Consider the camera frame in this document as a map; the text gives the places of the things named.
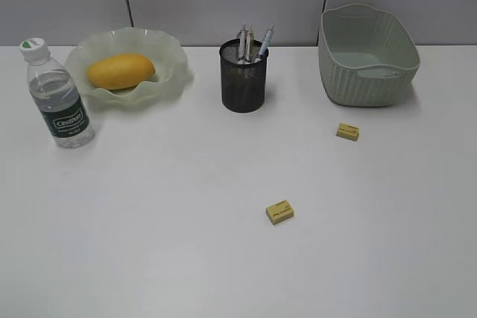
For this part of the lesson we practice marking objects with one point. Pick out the yellow eraser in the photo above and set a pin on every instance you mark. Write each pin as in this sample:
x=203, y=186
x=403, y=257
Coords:
x=347, y=131
x=279, y=212

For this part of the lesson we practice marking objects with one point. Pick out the white grey ballpoint pen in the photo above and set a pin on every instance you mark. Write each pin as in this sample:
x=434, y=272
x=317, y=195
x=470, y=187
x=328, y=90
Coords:
x=248, y=47

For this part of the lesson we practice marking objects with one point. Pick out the blue grey ballpoint pen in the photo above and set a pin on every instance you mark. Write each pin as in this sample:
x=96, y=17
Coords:
x=265, y=43

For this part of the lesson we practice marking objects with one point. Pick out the green beige ballpoint pen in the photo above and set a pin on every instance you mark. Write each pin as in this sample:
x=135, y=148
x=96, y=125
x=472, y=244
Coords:
x=242, y=36

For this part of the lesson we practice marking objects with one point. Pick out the yellow mango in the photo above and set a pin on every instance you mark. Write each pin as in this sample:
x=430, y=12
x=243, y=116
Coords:
x=121, y=71

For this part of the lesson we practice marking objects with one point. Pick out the clear plastic water bottle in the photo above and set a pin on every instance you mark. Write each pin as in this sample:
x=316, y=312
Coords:
x=56, y=96

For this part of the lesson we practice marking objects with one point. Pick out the black mesh pen holder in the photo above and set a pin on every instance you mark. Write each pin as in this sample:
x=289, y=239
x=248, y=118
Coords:
x=242, y=85

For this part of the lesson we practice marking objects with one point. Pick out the frosted green wavy plate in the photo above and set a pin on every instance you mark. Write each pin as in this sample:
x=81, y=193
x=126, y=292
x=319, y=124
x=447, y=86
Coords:
x=172, y=76

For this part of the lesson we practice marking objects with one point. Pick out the green woven plastic basket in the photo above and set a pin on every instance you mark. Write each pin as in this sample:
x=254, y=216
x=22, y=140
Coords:
x=366, y=56

